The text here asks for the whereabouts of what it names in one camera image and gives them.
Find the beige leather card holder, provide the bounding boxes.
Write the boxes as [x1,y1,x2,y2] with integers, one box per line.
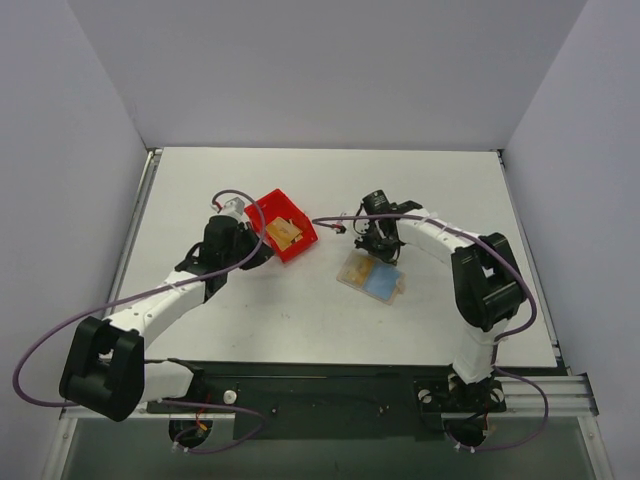
[336,251,406,305]

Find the gold VIP card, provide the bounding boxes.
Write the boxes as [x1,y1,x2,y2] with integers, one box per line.
[340,254,375,287]

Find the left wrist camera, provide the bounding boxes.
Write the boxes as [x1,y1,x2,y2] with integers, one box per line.
[218,197,245,220]

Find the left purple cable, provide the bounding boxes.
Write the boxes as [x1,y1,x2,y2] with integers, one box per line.
[12,188,269,455]

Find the purple cable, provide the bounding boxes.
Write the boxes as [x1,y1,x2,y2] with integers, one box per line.
[312,213,554,454]
[12,188,269,455]

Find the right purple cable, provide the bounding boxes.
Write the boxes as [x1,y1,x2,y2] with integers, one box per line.
[312,213,554,454]

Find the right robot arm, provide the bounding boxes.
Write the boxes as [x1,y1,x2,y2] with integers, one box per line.
[355,190,526,409]

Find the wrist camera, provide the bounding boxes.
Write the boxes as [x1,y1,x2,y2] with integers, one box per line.
[218,197,245,220]
[330,223,347,234]

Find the red plastic bin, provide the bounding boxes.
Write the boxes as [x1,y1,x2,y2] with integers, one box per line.
[245,189,318,263]

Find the aluminium frame rail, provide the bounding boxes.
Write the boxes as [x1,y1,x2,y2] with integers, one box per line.
[500,374,599,417]

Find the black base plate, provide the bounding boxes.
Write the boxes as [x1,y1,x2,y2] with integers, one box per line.
[147,361,506,441]

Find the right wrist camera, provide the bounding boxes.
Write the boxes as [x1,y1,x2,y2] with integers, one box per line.
[330,223,347,234]

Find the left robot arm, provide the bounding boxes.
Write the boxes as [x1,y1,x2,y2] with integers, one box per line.
[59,214,274,421]

